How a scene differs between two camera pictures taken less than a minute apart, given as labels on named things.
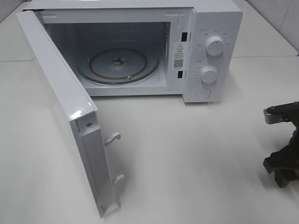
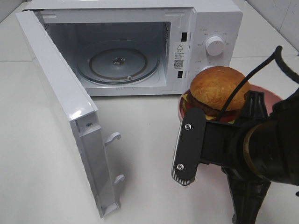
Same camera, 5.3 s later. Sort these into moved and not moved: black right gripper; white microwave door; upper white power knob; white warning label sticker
Moved: black right gripper
Not moved: upper white power knob; white microwave door; white warning label sticker
